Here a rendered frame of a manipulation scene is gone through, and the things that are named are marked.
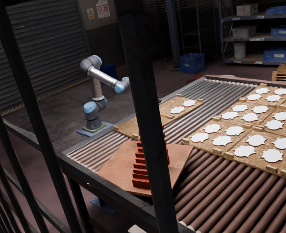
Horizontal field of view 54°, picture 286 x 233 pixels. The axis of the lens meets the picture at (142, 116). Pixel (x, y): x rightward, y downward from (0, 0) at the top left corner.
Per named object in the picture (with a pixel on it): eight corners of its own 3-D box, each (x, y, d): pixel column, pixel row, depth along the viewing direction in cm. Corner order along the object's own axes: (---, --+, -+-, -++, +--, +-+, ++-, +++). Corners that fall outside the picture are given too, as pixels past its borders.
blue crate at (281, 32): (269, 36, 593) (270, 28, 587) (278, 32, 614) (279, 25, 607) (294, 36, 556) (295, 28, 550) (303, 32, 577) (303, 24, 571)
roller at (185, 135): (107, 191, 181) (106, 185, 179) (254, 88, 294) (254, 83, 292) (112, 194, 177) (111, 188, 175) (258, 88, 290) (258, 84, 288)
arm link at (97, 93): (90, 112, 274) (81, 58, 248) (99, 106, 286) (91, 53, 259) (100, 114, 269) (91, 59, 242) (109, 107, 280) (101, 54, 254)
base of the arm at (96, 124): (83, 127, 271) (81, 118, 267) (94, 120, 281) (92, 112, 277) (93, 131, 262) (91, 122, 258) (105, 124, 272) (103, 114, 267)
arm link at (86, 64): (74, 60, 238) (123, 86, 226) (82, 56, 246) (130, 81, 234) (73, 72, 245) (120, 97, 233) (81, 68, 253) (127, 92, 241)
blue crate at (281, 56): (262, 60, 615) (262, 51, 606) (267, 55, 644) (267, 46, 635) (295, 61, 579) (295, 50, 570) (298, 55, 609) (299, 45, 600)
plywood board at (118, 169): (87, 186, 165) (87, 183, 164) (126, 142, 204) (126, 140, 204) (167, 200, 142) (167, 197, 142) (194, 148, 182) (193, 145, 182)
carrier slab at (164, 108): (148, 112, 272) (148, 110, 272) (177, 97, 294) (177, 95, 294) (174, 120, 246) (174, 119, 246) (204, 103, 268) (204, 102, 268)
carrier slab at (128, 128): (113, 130, 249) (112, 128, 249) (147, 112, 272) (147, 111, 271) (138, 141, 224) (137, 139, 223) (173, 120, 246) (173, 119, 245)
